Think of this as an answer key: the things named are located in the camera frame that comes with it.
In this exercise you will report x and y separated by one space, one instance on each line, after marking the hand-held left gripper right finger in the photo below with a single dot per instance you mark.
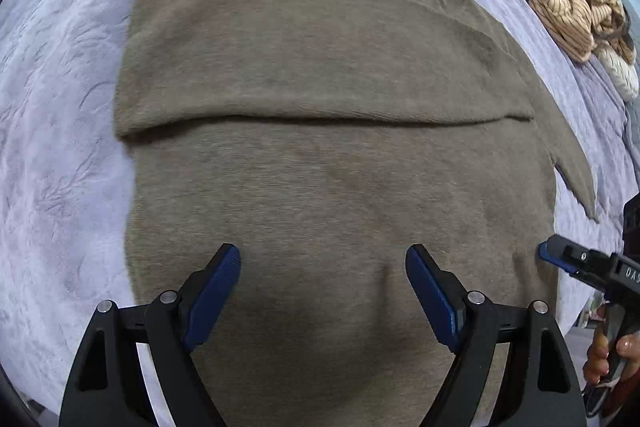
434 294

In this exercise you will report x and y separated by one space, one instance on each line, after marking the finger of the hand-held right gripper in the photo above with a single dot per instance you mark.
555 253

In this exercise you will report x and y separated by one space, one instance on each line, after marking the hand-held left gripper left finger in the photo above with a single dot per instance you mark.
212 292

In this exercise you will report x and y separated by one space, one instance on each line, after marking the olive brown knit sweater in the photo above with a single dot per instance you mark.
325 107

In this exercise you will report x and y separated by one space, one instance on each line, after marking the person's right hand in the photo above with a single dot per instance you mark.
596 359

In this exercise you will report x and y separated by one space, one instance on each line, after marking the white knit garment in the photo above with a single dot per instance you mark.
622 69

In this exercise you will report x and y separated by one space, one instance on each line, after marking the lavender plush blanket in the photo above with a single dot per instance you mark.
60 107

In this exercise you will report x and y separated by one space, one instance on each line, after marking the tan striped garment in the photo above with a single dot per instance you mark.
562 2

